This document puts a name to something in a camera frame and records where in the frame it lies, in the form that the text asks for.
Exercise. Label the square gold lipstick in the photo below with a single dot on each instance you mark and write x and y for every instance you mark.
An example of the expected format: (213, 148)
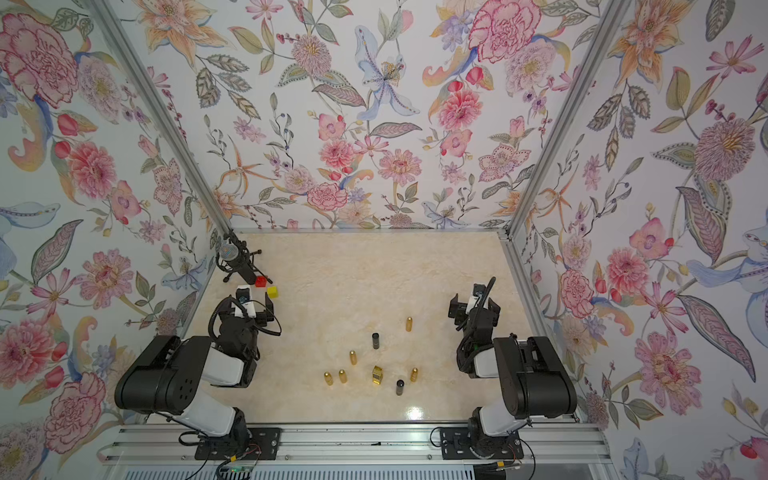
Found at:
(377, 375)

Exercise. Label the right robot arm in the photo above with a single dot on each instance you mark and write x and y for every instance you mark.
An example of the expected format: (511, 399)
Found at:
(533, 382)

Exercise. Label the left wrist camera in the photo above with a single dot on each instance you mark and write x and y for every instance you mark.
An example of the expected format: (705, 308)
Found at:
(243, 294)

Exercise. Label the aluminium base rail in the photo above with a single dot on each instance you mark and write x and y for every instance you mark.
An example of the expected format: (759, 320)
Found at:
(400, 450)

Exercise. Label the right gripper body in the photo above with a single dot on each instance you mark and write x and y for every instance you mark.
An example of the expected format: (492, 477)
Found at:
(462, 311)

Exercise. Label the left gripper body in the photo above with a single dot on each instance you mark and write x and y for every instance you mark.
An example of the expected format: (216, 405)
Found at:
(262, 320)

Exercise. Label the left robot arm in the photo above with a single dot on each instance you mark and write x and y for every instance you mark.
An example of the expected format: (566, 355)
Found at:
(168, 377)

